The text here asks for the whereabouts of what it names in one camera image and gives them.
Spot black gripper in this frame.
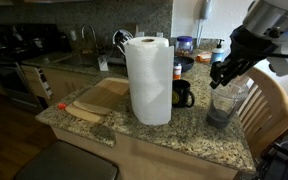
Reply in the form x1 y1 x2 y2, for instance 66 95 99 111
209 25 278 89

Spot clear plastic blender cup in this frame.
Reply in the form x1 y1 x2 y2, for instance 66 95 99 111
206 81 250 130

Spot soap pump bottle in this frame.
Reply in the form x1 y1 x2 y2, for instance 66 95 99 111
210 39 226 64

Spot orange package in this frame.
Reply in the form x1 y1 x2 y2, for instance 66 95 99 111
195 51 214 64

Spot dark blue bowl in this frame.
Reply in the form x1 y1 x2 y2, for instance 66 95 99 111
173 55 196 74

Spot white orange labelled bottle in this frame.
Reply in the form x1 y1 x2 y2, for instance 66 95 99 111
172 63 183 81

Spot jar with blue lid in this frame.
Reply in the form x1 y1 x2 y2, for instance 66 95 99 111
174 35 194 59

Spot wooden slatted chair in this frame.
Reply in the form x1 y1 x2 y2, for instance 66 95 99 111
235 66 288 159

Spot black mug yellow logo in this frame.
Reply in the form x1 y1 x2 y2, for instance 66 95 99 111
172 79 196 109

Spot white paper towel roll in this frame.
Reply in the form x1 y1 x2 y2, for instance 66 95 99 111
123 36 176 127

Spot dish rack with utensils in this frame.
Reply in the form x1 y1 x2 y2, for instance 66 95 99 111
112 29 135 56

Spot small white container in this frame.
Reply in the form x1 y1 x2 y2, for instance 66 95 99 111
97 54 109 72

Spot darker wooden cutting board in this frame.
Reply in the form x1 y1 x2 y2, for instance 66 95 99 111
72 84 130 116

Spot chrome kitchen faucet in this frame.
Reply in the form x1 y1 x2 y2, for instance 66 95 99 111
80 23 100 56

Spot kitchen sink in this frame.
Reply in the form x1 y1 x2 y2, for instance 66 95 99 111
55 53 100 68

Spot light wooden cutting board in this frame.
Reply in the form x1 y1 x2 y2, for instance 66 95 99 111
64 77 130 124

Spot grey trash bin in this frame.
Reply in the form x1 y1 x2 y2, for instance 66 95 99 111
13 139 119 180

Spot open wooden drawer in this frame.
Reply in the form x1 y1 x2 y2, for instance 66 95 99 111
20 64 54 101

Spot black stove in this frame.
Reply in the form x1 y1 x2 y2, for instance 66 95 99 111
0 23 62 111

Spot white wall phone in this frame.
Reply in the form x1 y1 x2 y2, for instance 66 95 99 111
196 0 214 48

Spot black equipment with cables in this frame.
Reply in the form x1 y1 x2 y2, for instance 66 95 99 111
260 136 288 180

